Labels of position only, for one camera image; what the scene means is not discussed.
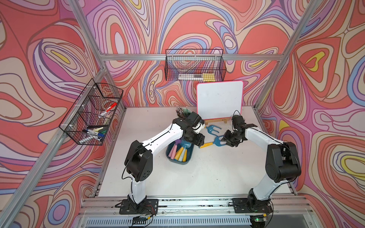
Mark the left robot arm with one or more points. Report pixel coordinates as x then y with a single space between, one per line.
140 157

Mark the left wire basket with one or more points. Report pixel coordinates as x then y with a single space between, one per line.
94 99

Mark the teal storage box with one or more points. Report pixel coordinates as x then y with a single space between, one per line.
189 155

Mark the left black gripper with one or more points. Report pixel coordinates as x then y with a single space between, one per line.
199 139

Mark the light blue rake white handle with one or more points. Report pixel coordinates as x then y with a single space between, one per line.
184 146

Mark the yellow eraser in basket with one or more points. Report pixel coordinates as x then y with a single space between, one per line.
208 77

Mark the green pen cup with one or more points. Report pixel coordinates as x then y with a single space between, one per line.
183 112

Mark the back wire basket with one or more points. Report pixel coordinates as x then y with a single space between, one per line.
188 64

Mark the wire basket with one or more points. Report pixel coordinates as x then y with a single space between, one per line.
188 64
94 99

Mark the blue marker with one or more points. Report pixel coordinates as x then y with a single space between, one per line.
91 132

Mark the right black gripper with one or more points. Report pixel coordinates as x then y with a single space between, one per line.
225 138

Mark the pink framed whiteboard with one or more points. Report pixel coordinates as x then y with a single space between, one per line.
218 100

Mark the red marker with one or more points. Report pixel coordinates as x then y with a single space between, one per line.
108 110

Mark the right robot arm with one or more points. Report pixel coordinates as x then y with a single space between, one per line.
282 164

